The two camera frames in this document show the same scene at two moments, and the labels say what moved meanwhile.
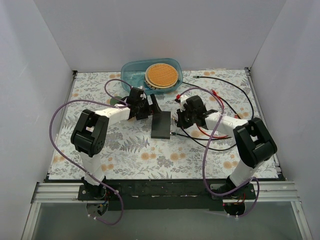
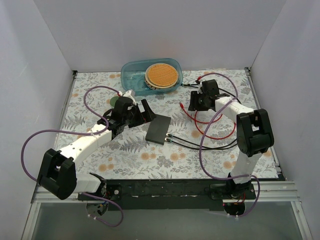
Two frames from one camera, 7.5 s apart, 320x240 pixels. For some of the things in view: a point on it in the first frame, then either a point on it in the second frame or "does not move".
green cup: [113, 102] does not move
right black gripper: [181, 119] to [194, 100]
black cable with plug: [189, 137] to [196, 147]
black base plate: [159, 194] does not move
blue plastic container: [152, 75] does not move
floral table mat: [207, 130] does not move
